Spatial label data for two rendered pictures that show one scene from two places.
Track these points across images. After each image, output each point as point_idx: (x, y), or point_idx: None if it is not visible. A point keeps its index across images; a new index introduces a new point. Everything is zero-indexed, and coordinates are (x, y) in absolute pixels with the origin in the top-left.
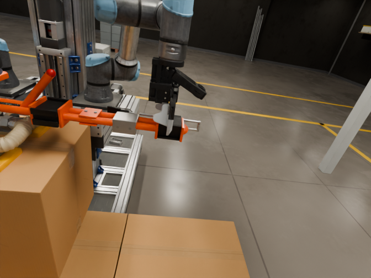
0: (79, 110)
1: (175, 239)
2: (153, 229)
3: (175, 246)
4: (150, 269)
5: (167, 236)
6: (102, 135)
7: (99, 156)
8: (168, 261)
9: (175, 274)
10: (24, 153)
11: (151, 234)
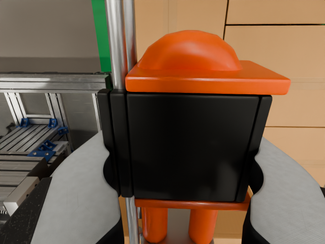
0: None
1: (151, 6)
2: (139, 43)
3: (161, 7)
4: None
5: (148, 21)
6: (29, 174)
7: (50, 151)
8: (184, 18)
9: (201, 7)
10: None
11: (146, 44)
